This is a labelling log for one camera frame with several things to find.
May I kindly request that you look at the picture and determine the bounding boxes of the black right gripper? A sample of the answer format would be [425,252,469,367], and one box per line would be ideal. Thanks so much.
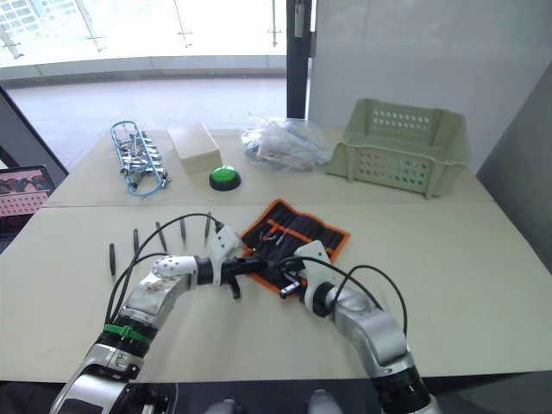
[266,259,308,300]

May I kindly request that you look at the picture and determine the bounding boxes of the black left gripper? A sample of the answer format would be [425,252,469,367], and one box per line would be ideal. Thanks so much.
[222,256,279,300]

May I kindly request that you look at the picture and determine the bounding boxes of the black orange-trimmed tool roll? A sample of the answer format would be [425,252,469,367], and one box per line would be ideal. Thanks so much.
[239,198,351,295]

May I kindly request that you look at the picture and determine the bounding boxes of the green push button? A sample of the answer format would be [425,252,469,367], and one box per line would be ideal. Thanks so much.
[209,165,242,191]

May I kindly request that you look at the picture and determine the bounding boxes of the clear plastic bag pile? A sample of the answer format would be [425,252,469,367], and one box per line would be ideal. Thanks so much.
[240,110,334,174]

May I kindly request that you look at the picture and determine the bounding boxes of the beige rectangular box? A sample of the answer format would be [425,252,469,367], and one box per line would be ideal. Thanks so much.
[166,122,223,176]

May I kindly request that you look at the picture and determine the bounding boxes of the pale green plastic basket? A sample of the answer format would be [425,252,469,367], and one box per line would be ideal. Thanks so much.
[325,97,472,200]

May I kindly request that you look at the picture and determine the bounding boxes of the open laptop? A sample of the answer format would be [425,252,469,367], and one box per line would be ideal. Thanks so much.
[0,166,58,254]

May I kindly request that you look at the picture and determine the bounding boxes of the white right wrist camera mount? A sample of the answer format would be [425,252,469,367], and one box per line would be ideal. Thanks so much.
[293,240,346,312]

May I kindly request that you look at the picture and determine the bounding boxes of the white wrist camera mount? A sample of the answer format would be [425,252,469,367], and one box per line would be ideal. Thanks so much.
[209,223,242,272]
[293,240,346,312]

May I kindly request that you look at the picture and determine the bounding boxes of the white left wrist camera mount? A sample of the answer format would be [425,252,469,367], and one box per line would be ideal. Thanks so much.
[209,223,242,272]

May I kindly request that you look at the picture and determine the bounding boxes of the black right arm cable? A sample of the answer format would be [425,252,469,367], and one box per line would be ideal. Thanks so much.
[275,256,409,337]

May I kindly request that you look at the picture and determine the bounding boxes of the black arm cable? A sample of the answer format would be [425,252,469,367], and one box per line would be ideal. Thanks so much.
[275,256,409,337]
[104,212,225,329]

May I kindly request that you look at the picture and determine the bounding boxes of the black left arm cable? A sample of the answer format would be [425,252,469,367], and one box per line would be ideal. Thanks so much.
[104,212,225,329]

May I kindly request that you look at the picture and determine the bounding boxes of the green cable tie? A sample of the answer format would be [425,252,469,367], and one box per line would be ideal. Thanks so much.
[102,323,154,345]

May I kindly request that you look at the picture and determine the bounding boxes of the dark door frame post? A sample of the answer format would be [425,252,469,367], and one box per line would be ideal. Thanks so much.
[285,0,318,120]

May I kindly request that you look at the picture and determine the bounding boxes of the metal glass railing bracket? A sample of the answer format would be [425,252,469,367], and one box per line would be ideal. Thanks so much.
[176,0,194,49]
[267,0,283,48]
[79,0,107,53]
[0,25,22,60]

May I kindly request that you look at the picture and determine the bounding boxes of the dark slanted frame bar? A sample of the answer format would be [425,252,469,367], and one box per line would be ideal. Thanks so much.
[0,84,70,179]

